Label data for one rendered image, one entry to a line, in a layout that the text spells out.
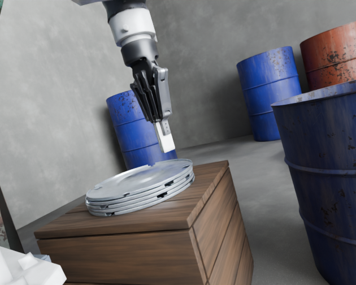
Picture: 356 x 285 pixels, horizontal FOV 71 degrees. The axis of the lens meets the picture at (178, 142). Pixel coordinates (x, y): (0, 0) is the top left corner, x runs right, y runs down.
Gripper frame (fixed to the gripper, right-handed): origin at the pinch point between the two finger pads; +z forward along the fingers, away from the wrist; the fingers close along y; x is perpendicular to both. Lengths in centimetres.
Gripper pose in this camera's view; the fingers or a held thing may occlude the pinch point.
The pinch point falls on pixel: (164, 135)
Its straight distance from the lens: 55.5
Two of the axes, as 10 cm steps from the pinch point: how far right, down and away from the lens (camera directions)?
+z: 2.7, 9.5, 1.4
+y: 5.8, -0.5, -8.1
